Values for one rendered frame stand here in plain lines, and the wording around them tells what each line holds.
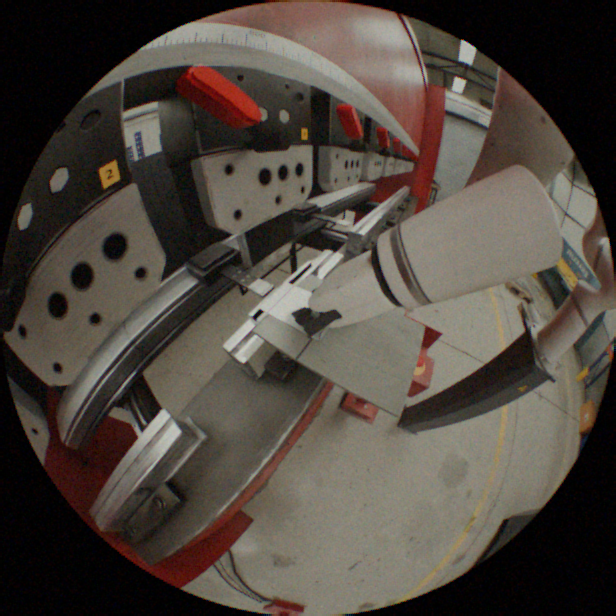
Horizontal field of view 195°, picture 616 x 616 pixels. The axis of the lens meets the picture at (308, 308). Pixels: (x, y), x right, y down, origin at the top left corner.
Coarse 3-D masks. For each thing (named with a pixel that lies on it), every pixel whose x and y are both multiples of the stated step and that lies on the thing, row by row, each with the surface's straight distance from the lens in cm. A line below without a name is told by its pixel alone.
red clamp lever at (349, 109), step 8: (336, 112) 29; (344, 112) 28; (352, 112) 28; (344, 120) 29; (352, 120) 29; (344, 128) 30; (352, 128) 30; (360, 128) 31; (352, 136) 31; (360, 136) 31; (344, 144) 35; (352, 144) 34; (360, 144) 33; (360, 152) 34
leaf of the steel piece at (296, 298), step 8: (296, 288) 36; (288, 296) 35; (296, 296) 34; (304, 296) 34; (280, 304) 33; (288, 304) 33; (296, 304) 33; (304, 304) 33; (272, 312) 32; (280, 312) 32; (288, 312) 32; (280, 320) 31; (288, 320) 31; (296, 328) 30; (328, 328) 30; (312, 336) 29; (320, 336) 27
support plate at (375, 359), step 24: (312, 288) 36; (384, 312) 35; (264, 336) 30; (288, 336) 29; (336, 336) 29; (360, 336) 30; (384, 336) 32; (408, 336) 34; (312, 360) 27; (336, 360) 27; (360, 360) 28; (384, 360) 29; (408, 360) 31; (336, 384) 27; (360, 384) 27; (384, 384) 28; (408, 384) 30; (384, 408) 27
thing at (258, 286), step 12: (204, 252) 51; (216, 252) 48; (228, 252) 47; (192, 264) 50; (204, 264) 45; (216, 264) 45; (228, 264) 47; (204, 276) 44; (216, 276) 46; (228, 276) 43; (240, 276) 42; (252, 288) 37; (264, 288) 37
